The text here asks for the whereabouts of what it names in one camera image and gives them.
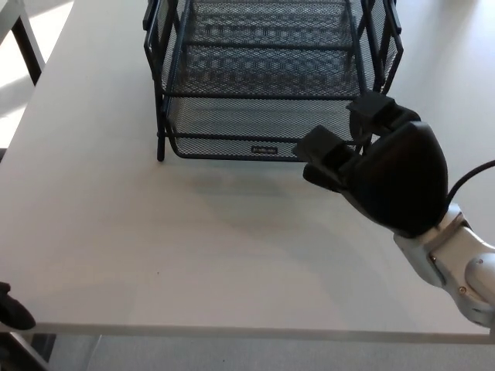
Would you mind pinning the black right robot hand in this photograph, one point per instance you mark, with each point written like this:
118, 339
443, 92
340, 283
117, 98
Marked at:
402, 178

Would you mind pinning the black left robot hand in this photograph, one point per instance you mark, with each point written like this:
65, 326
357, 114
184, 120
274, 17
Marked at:
13, 309

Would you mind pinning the black mesh drawer without label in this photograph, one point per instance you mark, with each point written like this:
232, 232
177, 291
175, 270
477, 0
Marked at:
267, 69

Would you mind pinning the black desk leg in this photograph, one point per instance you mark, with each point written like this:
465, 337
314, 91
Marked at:
38, 348

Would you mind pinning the silver desk leg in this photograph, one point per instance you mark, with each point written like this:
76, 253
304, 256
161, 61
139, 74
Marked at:
94, 353

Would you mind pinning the black mesh drawer with label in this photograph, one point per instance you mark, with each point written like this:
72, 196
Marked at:
247, 116

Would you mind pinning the grey side table dark legs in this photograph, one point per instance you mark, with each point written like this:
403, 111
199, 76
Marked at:
25, 50

